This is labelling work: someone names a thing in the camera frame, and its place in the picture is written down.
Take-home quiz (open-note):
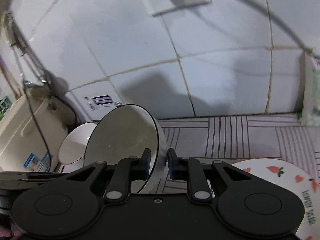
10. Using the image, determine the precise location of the large white ribbed bowl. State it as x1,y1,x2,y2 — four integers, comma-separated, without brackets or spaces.
84,104,167,193

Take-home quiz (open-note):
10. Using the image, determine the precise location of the medium white ribbed bowl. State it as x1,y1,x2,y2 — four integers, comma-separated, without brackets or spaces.
58,122,97,165

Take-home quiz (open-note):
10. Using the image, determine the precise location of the pink rabbit print plate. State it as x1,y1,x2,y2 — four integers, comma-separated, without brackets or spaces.
233,158,319,239

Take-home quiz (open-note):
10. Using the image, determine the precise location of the striped table mat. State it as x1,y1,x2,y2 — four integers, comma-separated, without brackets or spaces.
158,114,319,194

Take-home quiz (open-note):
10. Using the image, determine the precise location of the cream rice cooker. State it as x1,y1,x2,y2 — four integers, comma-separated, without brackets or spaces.
1,95,68,172

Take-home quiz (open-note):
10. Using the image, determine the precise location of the white salt bag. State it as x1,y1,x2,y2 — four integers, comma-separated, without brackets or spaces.
298,54,319,127

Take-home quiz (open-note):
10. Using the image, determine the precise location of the black power cable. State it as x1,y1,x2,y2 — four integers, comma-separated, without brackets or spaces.
204,0,320,58

